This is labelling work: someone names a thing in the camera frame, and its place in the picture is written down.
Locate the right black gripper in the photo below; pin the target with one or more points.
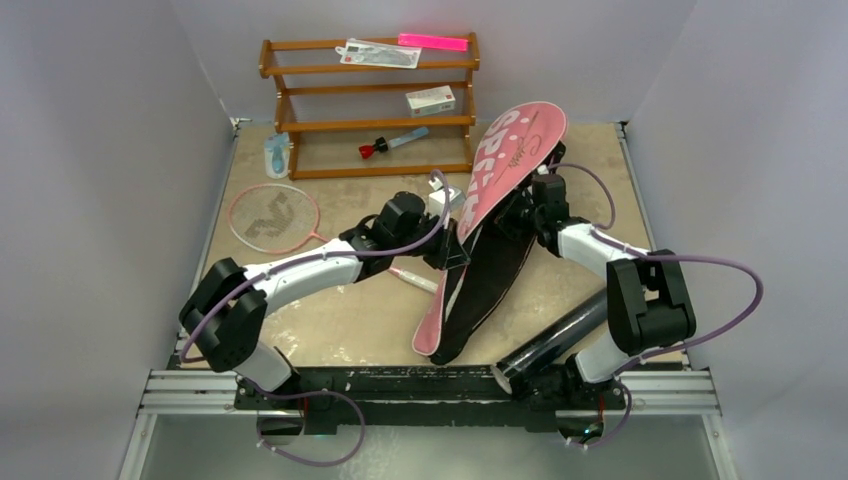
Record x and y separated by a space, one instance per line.
519 213

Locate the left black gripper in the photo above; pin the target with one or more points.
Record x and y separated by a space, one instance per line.
449 254

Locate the pink sport racket bag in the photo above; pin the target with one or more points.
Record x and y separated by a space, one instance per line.
494 231

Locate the black shuttlecock tube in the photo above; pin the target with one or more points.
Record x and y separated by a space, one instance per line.
514 372

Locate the pink badminton racket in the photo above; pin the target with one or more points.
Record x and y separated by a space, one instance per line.
280 219

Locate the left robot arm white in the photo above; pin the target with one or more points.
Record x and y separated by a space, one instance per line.
224 316

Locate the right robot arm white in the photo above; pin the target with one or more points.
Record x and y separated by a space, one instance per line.
645 298

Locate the red black blue marker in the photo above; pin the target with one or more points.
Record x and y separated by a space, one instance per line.
383 145

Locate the white red small box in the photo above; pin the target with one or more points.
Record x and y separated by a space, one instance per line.
431 101

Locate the wooden three-tier shelf rack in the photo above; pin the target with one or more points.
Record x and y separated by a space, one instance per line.
286 120

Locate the pink fluorescent bar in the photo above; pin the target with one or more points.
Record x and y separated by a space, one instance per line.
434 42

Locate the light blue white device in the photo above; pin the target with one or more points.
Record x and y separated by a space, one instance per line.
277 149

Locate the white packaged item on shelf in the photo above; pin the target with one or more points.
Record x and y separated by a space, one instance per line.
357 52

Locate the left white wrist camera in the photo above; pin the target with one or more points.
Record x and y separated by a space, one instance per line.
449 199

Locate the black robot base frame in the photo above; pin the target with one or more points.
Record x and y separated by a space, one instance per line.
464 396

